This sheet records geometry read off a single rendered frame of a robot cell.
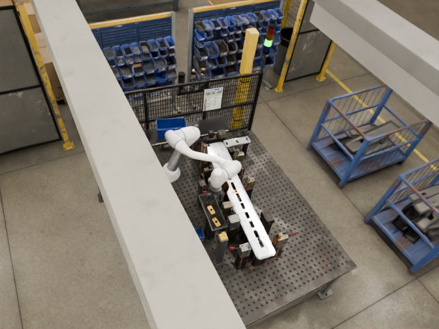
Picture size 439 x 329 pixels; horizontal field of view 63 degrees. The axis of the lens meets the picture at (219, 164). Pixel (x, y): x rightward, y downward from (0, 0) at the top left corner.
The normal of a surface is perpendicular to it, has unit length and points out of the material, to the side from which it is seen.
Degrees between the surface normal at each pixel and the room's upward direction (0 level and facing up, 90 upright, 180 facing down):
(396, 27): 0
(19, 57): 91
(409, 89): 90
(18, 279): 0
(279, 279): 0
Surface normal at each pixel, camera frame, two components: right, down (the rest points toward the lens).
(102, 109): 0.10, -0.65
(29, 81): 0.44, 0.73
